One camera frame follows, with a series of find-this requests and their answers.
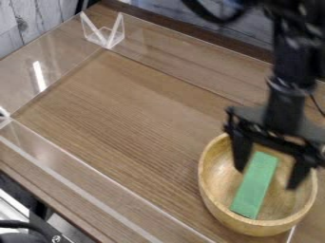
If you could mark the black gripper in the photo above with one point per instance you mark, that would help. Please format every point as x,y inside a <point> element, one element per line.
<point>278,125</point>

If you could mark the green rectangular block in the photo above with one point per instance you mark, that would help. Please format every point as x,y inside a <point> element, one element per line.
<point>253,188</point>

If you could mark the wooden bowl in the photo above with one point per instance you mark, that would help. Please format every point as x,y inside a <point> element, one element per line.
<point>284,206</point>

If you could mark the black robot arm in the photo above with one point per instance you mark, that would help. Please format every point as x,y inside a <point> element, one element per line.
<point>298,37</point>

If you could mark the clear acrylic corner bracket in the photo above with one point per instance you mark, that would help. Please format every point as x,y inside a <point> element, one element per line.
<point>104,37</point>

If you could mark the black metal bracket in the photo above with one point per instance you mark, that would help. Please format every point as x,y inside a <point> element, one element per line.
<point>54,236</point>

